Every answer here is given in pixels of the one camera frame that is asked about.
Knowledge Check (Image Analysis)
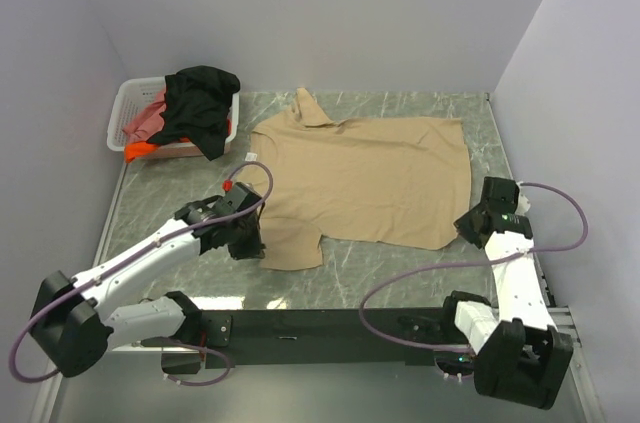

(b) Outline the aluminium rail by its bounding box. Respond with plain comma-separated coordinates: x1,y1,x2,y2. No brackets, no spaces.
548,307,582,347

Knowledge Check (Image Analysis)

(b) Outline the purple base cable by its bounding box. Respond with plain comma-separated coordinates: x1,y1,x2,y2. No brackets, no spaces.
162,342,236,388

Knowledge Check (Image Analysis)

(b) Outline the pink t-shirt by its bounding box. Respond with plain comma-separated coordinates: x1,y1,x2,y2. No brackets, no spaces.
123,91,166,144

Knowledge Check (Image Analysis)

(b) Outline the beige t-shirt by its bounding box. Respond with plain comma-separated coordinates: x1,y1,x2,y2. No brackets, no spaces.
239,89,472,271

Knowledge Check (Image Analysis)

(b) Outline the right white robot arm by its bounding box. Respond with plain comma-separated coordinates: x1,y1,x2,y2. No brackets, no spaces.
438,177,573,410

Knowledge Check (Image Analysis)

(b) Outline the white plastic basket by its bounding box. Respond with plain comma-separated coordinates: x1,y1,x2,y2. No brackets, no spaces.
106,76,241,160

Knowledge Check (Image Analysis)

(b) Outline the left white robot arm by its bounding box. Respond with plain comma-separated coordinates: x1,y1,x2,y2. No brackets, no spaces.
29,183,265,378

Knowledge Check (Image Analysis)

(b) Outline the black t-shirt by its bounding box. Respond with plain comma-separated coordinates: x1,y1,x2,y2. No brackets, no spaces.
147,65,241,161

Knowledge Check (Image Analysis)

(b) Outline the black base beam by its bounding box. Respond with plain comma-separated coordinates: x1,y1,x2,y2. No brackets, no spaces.
197,308,466,366

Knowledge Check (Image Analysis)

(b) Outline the orange t-shirt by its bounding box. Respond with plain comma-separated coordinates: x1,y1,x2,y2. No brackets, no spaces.
123,141,160,164

